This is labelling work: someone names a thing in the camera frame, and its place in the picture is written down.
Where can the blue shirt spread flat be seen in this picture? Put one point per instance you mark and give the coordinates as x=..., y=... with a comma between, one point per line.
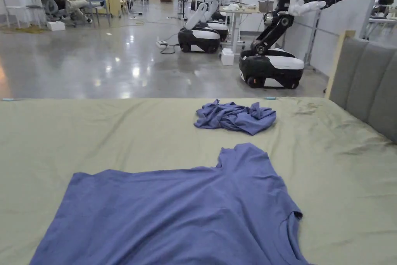
x=173, y=215

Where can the white flat box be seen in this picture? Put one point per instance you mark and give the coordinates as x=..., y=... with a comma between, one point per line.
x=55, y=25

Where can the white power strip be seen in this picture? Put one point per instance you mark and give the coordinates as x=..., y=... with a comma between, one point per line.
x=162, y=43

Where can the crumpled blue shirt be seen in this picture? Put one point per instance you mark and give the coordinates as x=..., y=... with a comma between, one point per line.
x=235, y=117

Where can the black and white wheeled robot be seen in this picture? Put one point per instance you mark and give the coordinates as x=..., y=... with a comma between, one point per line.
x=276, y=63
x=201, y=33

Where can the grey padded headboard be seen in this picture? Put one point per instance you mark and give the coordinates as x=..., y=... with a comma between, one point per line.
x=366, y=82

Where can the bed with pale green sheet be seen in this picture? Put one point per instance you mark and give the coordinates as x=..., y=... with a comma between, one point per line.
x=93, y=134

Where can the small white box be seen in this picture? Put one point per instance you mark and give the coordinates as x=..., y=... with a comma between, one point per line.
x=227, y=56

